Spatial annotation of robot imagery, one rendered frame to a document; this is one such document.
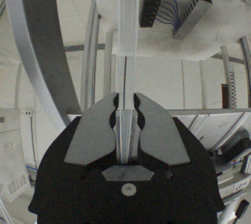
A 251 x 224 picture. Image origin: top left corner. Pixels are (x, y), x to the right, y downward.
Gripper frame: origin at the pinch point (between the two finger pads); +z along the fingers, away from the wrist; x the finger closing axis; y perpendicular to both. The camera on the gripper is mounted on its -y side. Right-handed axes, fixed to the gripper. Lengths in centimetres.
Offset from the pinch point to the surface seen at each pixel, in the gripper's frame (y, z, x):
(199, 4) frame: -15.8, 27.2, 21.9
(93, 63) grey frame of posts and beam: 5.6, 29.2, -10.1
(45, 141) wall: 149, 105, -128
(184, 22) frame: -9.5, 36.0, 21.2
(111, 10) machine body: -12.2, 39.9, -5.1
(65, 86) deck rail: 0.9, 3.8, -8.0
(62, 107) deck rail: 2.7, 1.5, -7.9
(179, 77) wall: 64, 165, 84
